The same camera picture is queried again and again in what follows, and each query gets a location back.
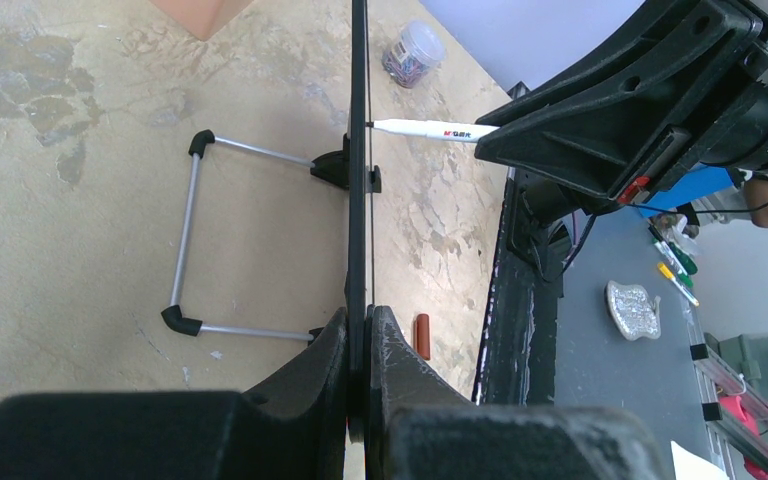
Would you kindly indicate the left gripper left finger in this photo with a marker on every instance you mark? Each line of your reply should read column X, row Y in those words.
column 292, row 425

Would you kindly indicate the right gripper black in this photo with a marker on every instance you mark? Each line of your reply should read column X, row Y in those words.
column 608, row 78

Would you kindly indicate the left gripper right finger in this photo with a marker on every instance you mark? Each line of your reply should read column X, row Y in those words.
column 419, row 427

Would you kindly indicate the red-brown marker cap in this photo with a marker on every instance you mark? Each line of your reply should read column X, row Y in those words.
column 421, row 336

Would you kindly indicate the white marker rainbow stripe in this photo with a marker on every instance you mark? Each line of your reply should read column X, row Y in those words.
column 436, row 130

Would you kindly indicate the small black-framed whiteboard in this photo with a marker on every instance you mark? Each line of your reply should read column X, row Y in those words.
column 347, row 169

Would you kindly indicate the blue box in background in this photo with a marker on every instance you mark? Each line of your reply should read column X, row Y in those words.
column 697, row 183

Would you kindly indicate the yellow green screwdrivers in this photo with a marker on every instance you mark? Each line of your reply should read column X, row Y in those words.
column 672, row 268

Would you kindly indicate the small clear plastic jar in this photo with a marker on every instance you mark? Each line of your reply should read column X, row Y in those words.
column 417, row 50

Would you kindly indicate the silver floor patch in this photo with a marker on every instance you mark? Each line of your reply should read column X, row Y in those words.
column 635, row 313

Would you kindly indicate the white paper sheet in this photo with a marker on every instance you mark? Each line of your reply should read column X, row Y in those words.
column 688, row 466

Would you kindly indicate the peach plastic file organizer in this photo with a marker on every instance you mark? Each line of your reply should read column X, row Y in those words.
column 202, row 18

